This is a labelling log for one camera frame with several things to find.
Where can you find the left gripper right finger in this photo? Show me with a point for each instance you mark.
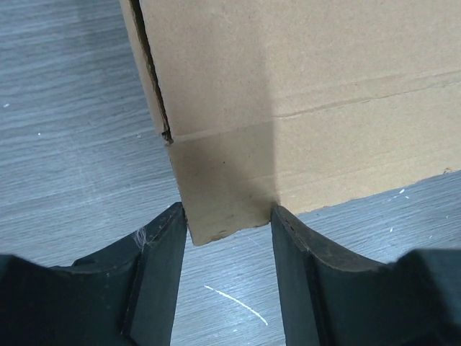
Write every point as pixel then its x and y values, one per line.
pixel 330 295

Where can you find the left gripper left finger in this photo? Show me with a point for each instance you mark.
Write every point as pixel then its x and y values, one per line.
pixel 125 293

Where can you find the brown cardboard box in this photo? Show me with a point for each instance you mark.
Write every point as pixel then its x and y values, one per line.
pixel 304 104

